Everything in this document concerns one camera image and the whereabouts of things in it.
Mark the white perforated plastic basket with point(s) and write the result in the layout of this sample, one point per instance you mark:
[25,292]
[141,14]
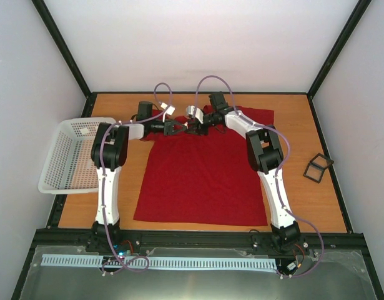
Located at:
[68,168]

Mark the light blue cable duct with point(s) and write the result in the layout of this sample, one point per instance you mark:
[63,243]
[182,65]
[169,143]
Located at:
[163,263]

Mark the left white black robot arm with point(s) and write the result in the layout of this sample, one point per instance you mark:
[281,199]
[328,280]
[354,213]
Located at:
[109,154]

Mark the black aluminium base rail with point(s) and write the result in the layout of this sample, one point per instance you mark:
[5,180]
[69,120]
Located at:
[257,243]

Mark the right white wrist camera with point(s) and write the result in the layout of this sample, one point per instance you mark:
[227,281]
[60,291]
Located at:
[195,113]

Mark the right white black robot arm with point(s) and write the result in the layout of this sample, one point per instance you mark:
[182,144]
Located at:
[265,157]

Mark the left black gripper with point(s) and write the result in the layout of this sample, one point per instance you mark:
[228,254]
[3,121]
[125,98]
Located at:
[168,129]

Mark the red t-shirt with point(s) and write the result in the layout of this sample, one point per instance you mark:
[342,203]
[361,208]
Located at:
[200,179]

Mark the black clear brooch box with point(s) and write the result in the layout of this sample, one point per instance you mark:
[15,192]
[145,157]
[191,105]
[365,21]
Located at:
[316,167]

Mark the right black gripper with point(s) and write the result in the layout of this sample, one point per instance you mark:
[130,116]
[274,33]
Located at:
[198,128]

